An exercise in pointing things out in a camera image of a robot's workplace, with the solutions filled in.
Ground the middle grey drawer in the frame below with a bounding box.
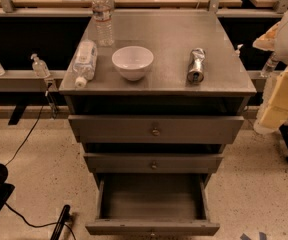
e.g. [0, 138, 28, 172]
[84, 153, 223, 174]

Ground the white ceramic bowl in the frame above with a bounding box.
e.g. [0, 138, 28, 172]
[112, 46, 154, 81]

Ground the silver redbull can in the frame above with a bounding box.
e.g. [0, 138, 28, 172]
[187, 48, 206, 84]

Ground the small water bottle right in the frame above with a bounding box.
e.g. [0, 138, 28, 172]
[260, 52, 279, 78]

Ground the lying clear water bottle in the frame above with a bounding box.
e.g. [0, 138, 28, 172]
[73, 40, 97, 88]

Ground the sanitizer bottle behind cabinet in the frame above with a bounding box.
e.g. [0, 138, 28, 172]
[235, 44, 244, 56]

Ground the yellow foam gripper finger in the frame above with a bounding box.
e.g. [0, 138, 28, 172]
[253, 66, 288, 134]
[253, 22, 280, 51]

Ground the grey drawer cabinet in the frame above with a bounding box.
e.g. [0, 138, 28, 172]
[58, 9, 258, 237]

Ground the black stand bottom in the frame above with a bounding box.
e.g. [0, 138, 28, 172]
[50, 204, 70, 240]

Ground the black floor cable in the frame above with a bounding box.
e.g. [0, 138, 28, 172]
[3, 80, 77, 240]

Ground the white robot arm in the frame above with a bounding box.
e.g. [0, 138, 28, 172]
[253, 11, 288, 134]

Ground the open bottom grey drawer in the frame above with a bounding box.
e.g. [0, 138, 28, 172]
[86, 174, 220, 237]

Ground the top grey drawer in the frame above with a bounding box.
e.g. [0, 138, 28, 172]
[69, 115, 244, 144]

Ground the upright clear water bottle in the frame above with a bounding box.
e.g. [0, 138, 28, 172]
[92, 0, 114, 46]

